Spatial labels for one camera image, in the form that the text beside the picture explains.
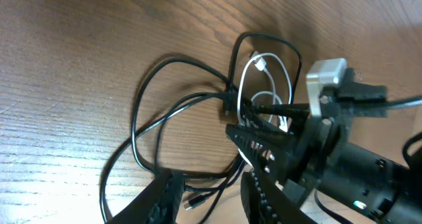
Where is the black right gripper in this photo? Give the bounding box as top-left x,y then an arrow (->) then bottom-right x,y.
226,100 -> 349,204

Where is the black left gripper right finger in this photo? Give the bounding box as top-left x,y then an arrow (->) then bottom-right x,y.
241,171 -> 315,224

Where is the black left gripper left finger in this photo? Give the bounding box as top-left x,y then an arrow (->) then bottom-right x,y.
107,169 -> 185,224

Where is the black USB cable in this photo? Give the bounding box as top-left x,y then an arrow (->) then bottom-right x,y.
99,54 -> 247,223
153,32 -> 303,224

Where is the white USB cable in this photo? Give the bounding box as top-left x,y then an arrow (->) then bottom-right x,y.
235,51 -> 294,167

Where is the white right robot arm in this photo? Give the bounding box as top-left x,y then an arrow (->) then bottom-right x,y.
226,96 -> 421,223

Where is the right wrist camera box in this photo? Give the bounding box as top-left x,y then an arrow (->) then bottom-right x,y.
306,58 -> 387,118

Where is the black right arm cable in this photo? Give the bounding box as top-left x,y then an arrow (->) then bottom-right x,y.
378,95 -> 422,111

